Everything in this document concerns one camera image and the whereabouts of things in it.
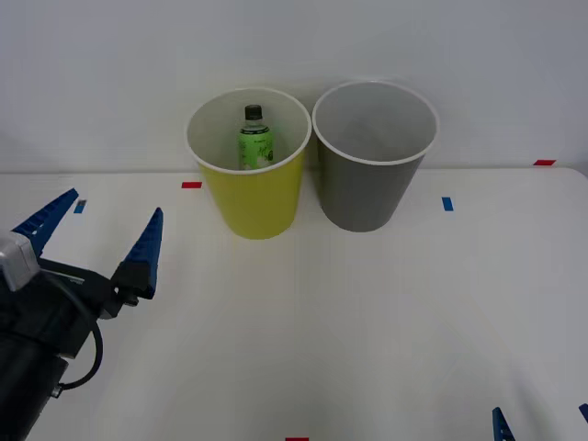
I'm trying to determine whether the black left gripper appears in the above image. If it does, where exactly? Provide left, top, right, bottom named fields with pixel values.
left=0, top=187, right=164, bottom=362

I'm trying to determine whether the green bottle with black cap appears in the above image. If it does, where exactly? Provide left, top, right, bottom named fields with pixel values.
left=236, top=104, right=277, bottom=173

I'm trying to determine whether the yellow-green plastic bin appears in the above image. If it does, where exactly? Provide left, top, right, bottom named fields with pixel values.
left=186, top=86, right=314, bottom=240

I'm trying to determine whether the grey plastic bin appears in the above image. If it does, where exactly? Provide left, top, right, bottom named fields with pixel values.
left=311, top=80, right=441, bottom=233

